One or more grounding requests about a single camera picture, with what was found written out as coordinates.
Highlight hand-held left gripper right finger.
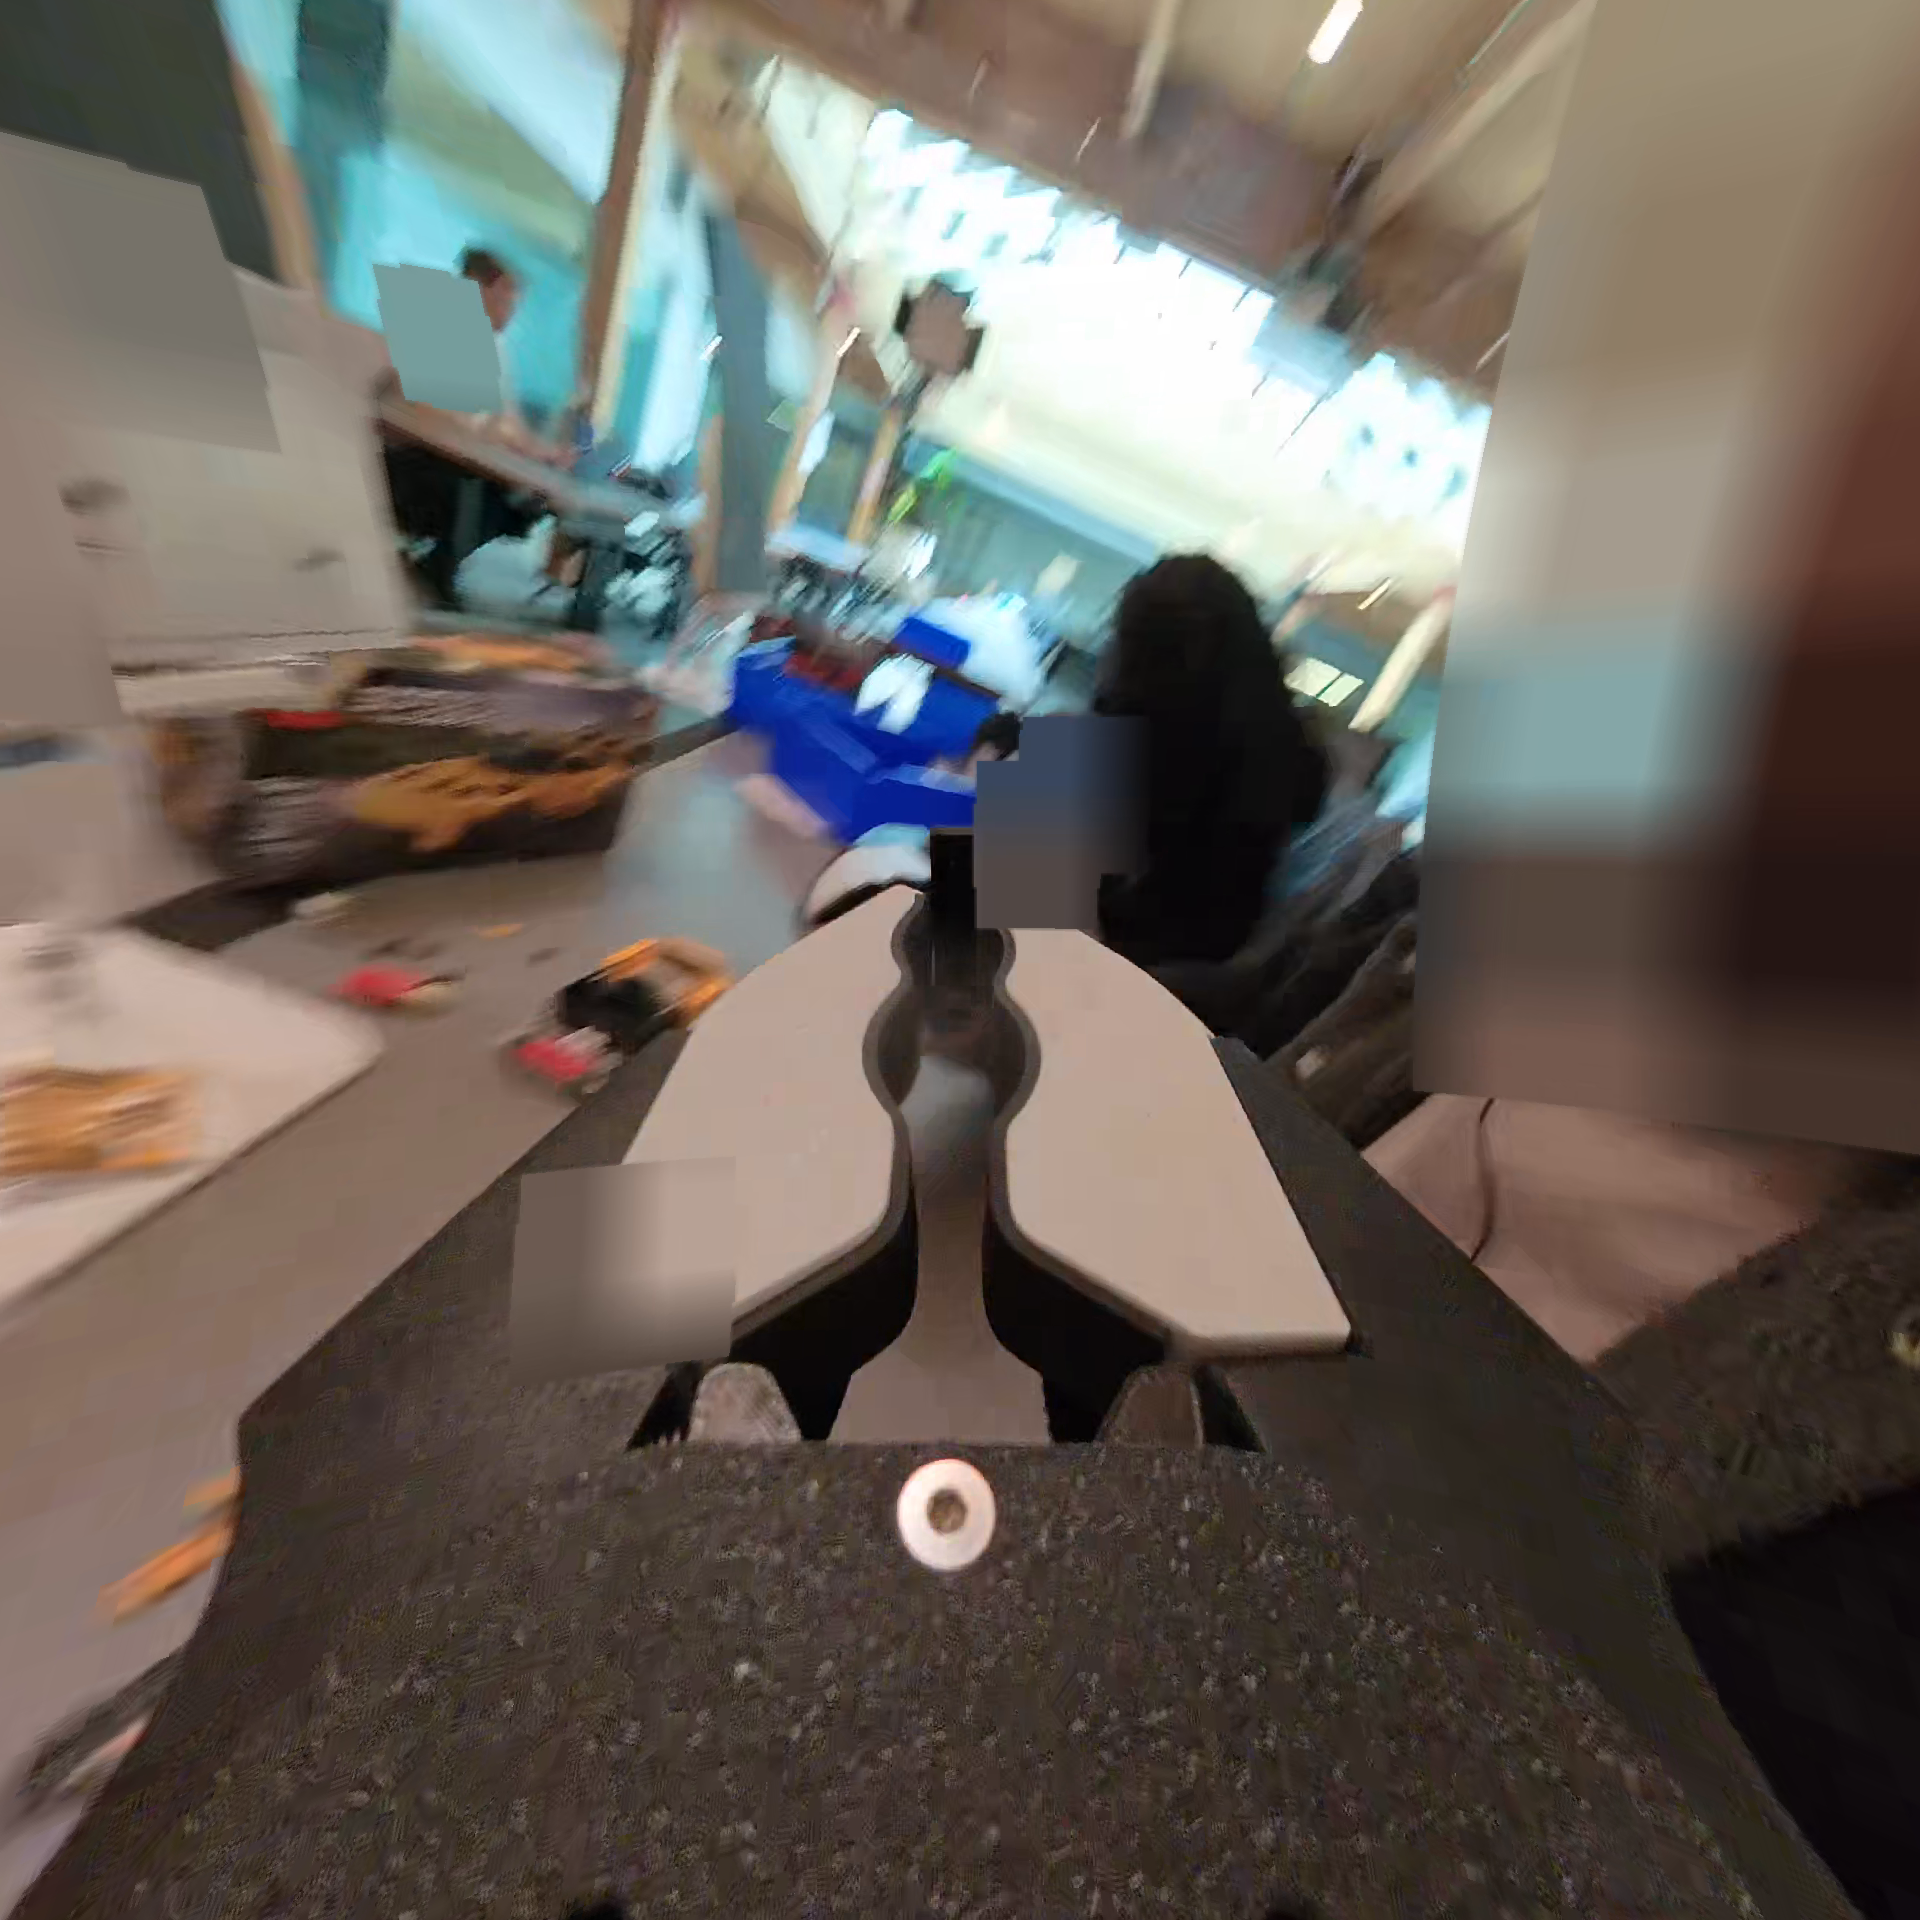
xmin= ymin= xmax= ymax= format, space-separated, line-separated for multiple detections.
xmin=983 ymin=927 xmax=1356 ymax=1445

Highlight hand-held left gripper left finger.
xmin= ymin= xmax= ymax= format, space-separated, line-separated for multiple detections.
xmin=622 ymin=886 xmax=923 ymax=1441

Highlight orange and black lego car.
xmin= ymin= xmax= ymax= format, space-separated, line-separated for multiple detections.
xmin=510 ymin=936 xmax=735 ymax=1097

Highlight lego set cardboard box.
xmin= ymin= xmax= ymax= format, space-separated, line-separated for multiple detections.
xmin=151 ymin=637 xmax=664 ymax=903

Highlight pile of loose lego pieces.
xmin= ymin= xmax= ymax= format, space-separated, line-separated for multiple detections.
xmin=88 ymin=1463 xmax=248 ymax=1629

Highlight large blue plastic bin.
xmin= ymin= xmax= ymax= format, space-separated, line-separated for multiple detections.
xmin=731 ymin=598 xmax=1038 ymax=840

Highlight white book stand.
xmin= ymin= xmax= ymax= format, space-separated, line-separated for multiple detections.
xmin=0 ymin=920 xmax=389 ymax=1314

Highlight background work table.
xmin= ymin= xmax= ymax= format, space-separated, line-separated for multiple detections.
xmin=382 ymin=403 xmax=664 ymax=633

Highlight orange sticker sheet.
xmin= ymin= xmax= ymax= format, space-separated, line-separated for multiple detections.
xmin=0 ymin=1064 xmax=206 ymax=1181

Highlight white instruction booklet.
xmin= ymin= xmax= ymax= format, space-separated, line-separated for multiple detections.
xmin=0 ymin=277 xmax=417 ymax=670

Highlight studio light panel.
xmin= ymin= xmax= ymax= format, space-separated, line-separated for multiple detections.
xmin=891 ymin=277 xmax=988 ymax=379

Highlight dark pants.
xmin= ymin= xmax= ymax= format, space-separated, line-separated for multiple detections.
xmin=1662 ymin=1498 xmax=1920 ymax=1920

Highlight dark board with wooden frame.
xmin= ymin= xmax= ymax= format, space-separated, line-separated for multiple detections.
xmin=0 ymin=0 xmax=324 ymax=294

